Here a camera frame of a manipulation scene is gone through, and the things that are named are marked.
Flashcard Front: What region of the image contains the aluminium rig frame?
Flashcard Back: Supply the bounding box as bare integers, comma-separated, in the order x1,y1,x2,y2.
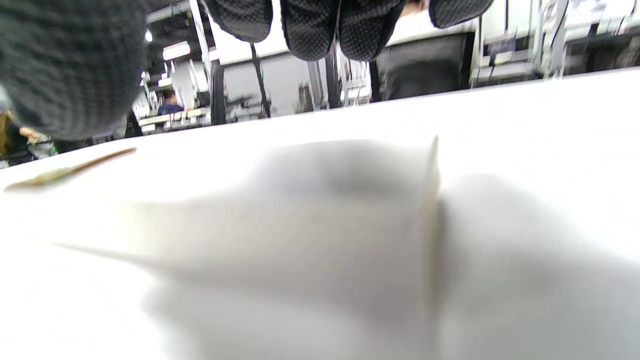
146,0,217,66

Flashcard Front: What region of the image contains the person's right hand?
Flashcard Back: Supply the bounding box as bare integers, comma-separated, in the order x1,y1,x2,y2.
0,0,496,141

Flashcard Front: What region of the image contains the black swivel office chair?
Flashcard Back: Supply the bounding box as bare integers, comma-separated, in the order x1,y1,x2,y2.
369,31,477,102

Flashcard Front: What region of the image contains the brown cardboard drawer box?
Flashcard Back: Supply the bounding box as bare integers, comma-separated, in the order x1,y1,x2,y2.
4,135,444,323

